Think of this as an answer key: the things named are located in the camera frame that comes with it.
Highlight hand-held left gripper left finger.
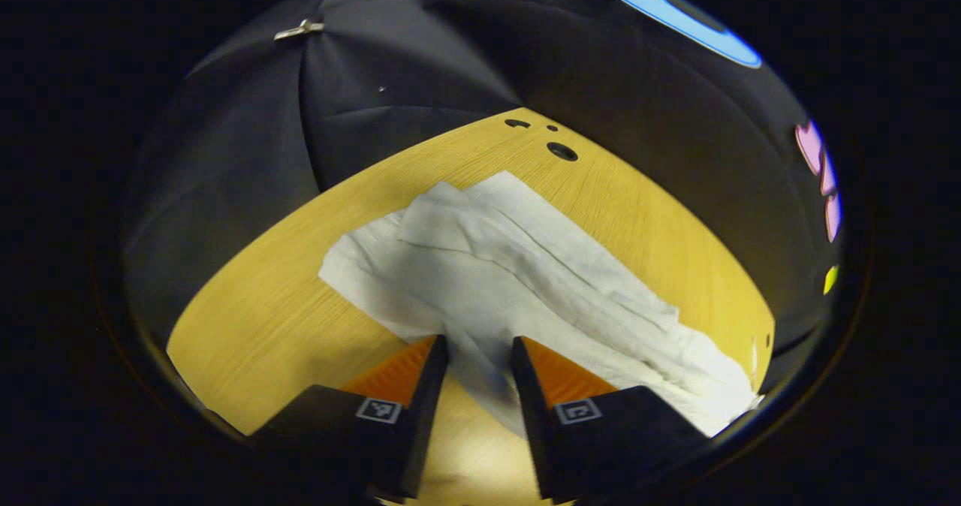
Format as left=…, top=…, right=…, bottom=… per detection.
left=250, top=333, right=451, bottom=501

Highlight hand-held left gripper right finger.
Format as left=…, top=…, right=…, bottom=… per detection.
left=510, top=335, right=711, bottom=504

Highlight white jeans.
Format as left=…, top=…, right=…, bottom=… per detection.
left=318, top=170, right=765, bottom=439

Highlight black backdrop cloth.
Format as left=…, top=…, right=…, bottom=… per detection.
left=124, top=0, right=845, bottom=357

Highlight silver metal clip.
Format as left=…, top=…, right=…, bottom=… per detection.
left=273, top=18, right=326, bottom=41

